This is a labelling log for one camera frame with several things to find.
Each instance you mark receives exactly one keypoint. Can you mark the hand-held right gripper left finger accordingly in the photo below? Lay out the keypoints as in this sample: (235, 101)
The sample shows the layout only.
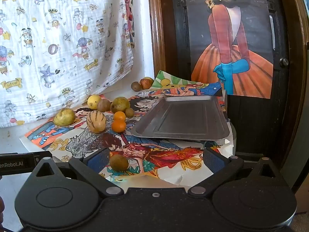
(100, 158)

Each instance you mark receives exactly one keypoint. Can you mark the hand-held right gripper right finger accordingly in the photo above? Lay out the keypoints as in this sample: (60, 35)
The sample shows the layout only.
(213, 160)

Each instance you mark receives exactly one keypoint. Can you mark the small brown fruit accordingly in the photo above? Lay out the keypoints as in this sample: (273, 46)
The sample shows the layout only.
(119, 163)
(129, 112)

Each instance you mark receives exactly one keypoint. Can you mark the striped pepino melon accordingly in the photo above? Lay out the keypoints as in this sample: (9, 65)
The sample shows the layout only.
(96, 122)

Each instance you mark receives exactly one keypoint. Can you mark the orange tangerine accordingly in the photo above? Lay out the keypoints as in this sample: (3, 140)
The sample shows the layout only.
(120, 116)
(118, 126)

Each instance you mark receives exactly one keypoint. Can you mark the metal tray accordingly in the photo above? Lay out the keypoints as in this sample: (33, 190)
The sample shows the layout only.
(183, 118)

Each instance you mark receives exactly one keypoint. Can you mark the round brown streaked fruit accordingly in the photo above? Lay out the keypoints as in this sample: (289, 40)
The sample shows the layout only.
(104, 105)

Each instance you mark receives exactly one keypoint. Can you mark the yellow-green pear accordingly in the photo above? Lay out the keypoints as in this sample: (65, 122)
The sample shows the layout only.
(64, 117)

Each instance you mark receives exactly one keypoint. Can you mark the yellow lemon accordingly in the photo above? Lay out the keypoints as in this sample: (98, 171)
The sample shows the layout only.
(93, 101)

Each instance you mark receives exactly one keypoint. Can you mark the olive green pear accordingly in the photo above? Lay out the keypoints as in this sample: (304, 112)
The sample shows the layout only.
(120, 104)

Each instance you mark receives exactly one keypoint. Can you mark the orange drawing of boys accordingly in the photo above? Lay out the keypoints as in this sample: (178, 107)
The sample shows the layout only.
(45, 130)

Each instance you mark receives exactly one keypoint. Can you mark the grey-haired warrior drawing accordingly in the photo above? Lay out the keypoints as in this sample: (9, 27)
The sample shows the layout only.
(154, 153)

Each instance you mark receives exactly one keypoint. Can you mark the brown kiwi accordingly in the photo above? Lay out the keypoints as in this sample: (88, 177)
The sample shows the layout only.
(136, 86)

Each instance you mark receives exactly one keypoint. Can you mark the red yellow apple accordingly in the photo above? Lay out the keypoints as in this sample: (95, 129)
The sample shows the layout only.
(146, 83)

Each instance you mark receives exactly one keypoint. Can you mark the yellow bear drawing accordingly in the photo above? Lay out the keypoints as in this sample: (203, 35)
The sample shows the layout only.
(166, 79)

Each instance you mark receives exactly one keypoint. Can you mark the metal door knob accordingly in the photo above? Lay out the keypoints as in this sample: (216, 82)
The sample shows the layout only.
(284, 61)

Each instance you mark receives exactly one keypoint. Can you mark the white cartoon printed blanket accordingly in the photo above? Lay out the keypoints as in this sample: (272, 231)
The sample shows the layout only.
(60, 41)

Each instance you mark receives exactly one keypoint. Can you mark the dark door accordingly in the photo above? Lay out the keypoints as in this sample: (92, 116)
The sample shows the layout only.
(178, 41)

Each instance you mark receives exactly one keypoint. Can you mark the wall poster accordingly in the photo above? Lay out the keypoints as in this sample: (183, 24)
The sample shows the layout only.
(229, 53)

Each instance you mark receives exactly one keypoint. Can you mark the wooden door frame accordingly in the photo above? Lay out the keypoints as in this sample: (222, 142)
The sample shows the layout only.
(157, 29)

